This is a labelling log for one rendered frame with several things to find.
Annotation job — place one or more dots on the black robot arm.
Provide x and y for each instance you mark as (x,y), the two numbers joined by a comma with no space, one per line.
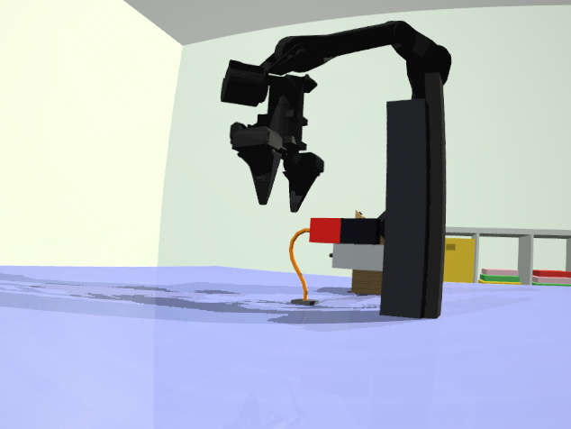
(247,84)

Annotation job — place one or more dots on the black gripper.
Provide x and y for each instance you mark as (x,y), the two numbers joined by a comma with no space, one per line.
(262,148)

